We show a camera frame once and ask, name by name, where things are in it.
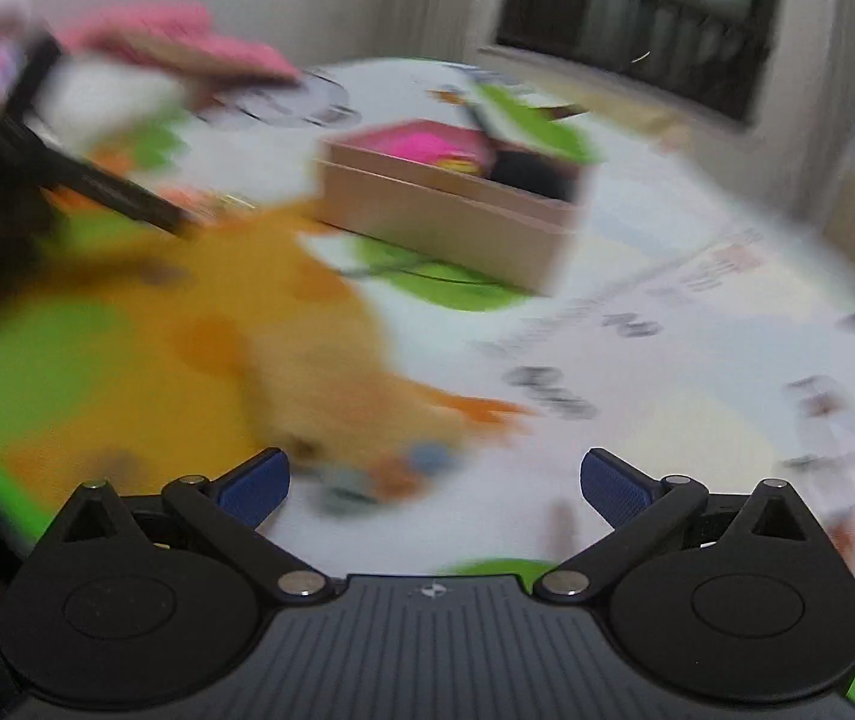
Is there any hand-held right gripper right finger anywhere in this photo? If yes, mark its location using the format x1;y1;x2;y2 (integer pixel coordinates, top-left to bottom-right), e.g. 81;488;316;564
534;448;812;602

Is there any pink padded jacket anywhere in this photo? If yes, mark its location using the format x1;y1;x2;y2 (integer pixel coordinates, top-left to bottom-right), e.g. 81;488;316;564
0;1;301;91

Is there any white fleece cloth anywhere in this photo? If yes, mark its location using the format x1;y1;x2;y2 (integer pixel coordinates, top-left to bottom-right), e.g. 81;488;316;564
22;60;192;158

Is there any printed cartoon play mat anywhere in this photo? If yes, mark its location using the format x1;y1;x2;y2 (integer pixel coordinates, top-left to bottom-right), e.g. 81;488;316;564
0;58;855;691

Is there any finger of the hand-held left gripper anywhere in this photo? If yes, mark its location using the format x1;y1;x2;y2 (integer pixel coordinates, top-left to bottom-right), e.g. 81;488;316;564
0;36;199;241

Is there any bright pink item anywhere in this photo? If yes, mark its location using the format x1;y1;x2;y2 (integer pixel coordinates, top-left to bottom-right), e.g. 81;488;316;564
356;126;499;175

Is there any pink rectangular box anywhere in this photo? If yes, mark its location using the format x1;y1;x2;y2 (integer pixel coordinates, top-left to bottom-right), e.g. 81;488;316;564
311;118;599;295

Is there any dark barred window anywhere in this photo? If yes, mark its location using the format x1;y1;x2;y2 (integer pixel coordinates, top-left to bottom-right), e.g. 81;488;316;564
494;0;788;125

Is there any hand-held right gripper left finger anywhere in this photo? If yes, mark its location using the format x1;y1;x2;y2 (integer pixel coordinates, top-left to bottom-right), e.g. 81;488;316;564
58;448;334;602

